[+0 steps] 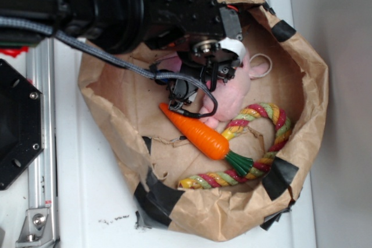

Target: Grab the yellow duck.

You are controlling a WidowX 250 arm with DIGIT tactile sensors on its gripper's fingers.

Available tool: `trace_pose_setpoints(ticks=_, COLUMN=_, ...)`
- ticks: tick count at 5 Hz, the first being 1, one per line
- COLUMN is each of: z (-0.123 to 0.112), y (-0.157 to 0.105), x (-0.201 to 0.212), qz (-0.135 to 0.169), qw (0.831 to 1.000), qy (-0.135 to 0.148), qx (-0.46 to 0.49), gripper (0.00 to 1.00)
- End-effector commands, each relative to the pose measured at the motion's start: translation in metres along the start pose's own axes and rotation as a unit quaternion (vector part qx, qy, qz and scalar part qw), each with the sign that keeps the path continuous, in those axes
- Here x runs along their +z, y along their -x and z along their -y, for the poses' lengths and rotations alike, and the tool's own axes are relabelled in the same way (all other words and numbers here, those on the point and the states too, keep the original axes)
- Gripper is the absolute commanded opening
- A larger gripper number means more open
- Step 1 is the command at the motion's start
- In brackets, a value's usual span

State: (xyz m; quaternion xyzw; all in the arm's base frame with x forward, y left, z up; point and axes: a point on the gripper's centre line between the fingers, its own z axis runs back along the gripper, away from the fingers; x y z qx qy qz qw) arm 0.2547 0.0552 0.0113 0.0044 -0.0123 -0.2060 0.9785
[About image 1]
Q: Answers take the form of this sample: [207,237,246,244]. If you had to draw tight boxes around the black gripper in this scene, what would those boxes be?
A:
[139,0,247,60]

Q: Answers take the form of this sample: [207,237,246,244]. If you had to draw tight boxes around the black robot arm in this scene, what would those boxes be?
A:
[1,0,242,54]

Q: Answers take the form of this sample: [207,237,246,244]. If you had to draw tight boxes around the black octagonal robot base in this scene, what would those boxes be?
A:
[1,59,43,191]

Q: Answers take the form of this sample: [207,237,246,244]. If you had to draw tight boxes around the pink plush bunny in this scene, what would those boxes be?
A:
[153,52,273,129]

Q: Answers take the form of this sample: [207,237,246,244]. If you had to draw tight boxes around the orange plastic carrot toy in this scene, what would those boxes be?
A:
[159,103,253,177]

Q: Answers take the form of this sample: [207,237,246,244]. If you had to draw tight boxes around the brown paper bag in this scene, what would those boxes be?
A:
[78,0,328,241]

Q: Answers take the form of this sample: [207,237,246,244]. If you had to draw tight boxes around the white plastic lid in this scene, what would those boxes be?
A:
[52,0,317,248]

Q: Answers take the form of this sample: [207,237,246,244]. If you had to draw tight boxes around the multicolour rope ring toy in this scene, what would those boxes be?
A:
[178,103,292,189]

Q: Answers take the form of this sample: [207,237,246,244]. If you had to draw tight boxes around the aluminium extrusion rail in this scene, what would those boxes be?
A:
[15,39,60,247]

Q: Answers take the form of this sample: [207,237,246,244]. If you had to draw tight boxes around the grey braided cable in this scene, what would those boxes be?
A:
[0,16,219,119]

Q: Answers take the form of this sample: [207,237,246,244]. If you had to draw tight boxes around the metal corner bracket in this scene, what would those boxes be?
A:
[16,208,53,247]

